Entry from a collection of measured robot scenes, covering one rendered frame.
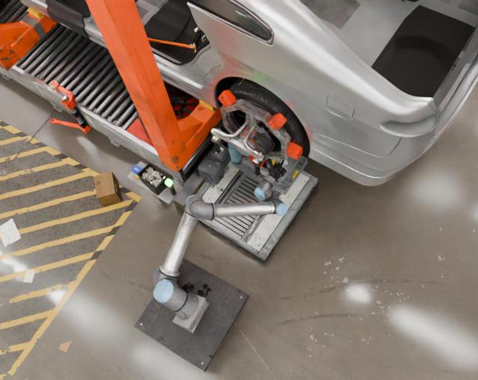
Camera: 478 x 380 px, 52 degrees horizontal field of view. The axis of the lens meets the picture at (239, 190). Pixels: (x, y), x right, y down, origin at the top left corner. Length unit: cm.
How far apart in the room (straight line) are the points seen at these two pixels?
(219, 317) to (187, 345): 29
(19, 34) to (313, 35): 291
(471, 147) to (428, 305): 146
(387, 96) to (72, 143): 310
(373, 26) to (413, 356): 243
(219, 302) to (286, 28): 193
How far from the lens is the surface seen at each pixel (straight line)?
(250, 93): 323
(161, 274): 346
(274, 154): 359
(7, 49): 479
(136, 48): 271
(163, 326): 360
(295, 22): 273
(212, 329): 353
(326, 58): 269
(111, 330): 402
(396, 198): 422
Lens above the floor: 374
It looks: 64 degrees down
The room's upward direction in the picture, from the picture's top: 11 degrees counter-clockwise
